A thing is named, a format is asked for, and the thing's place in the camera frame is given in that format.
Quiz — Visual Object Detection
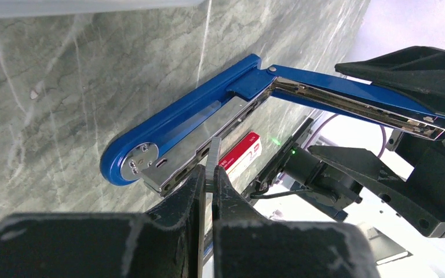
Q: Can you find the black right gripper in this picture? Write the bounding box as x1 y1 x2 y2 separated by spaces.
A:
308 46 445 238

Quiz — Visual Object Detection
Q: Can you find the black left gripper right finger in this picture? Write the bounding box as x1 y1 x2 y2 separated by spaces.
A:
212 166 379 277

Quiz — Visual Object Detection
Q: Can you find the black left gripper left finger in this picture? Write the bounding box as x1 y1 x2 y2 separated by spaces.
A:
0 165 206 277

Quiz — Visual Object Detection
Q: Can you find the red white staples box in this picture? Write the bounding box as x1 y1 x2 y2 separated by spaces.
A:
219 131 262 181

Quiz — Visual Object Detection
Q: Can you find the blue black stapler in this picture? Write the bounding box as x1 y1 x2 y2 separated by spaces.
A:
100 54 445 197

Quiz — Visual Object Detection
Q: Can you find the grey staple strip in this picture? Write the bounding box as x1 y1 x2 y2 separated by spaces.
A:
205 137 222 193

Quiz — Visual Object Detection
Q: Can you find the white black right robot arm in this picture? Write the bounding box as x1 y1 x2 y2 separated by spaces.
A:
254 46 445 238

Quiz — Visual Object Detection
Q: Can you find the clear plastic screw organizer box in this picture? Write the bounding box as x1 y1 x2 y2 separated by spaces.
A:
0 0 203 19

